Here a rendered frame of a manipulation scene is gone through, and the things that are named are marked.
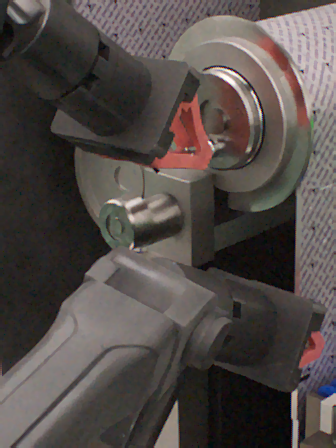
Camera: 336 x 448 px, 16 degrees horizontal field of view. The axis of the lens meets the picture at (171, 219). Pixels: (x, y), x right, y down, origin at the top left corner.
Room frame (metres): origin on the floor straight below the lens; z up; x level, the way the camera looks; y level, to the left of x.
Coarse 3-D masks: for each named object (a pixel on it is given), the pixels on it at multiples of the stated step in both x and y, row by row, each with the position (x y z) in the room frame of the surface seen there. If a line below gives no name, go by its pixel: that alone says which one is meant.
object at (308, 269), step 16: (320, 192) 0.82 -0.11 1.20; (304, 208) 0.81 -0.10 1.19; (320, 208) 0.82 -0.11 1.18; (304, 224) 0.81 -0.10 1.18; (320, 224) 0.82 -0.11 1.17; (304, 240) 0.81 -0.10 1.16; (320, 240) 0.82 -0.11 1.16; (304, 256) 0.81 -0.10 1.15; (320, 256) 0.82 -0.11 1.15; (304, 272) 0.81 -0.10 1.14; (320, 272) 0.82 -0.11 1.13; (304, 288) 0.81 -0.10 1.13; (320, 288) 0.83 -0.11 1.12; (304, 368) 0.81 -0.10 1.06; (320, 368) 0.83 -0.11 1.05; (304, 384) 0.81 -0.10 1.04; (320, 384) 0.83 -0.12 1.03; (304, 400) 0.81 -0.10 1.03
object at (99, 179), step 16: (80, 160) 0.97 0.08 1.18; (96, 160) 0.96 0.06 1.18; (112, 160) 0.94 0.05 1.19; (80, 176) 0.97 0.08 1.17; (96, 176) 0.96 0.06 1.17; (112, 176) 0.94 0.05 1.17; (128, 176) 0.93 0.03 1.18; (144, 176) 0.92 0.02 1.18; (80, 192) 0.97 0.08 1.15; (96, 192) 0.96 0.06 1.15; (112, 192) 0.94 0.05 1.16; (128, 192) 0.93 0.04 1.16; (144, 192) 0.92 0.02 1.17; (96, 208) 0.96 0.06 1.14
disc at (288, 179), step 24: (216, 24) 0.86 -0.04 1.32; (240, 24) 0.84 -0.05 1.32; (264, 48) 0.83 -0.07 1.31; (288, 72) 0.81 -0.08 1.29; (288, 96) 0.81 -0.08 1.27; (312, 120) 0.80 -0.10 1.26; (288, 168) 0.81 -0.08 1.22; (216, 192) 0.86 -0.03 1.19; (264, 192) 0.83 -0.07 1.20; (288, 192) 0.81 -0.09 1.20
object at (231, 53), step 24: (192, 48) 0.87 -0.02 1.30; (216, 48) 0.85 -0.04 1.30; (240, 48) 0.83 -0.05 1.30; (240, 72) 0.83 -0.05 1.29; (264, 72) 0.82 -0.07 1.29; (264, 96) 0.82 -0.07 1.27; (288, 120) 0.81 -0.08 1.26; (264, 144) 0.82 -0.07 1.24; (288, 144) 0.81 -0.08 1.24; (240, 168) 0.83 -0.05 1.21; (264, 168) 0.82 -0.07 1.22; (240, 192) 0.83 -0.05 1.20
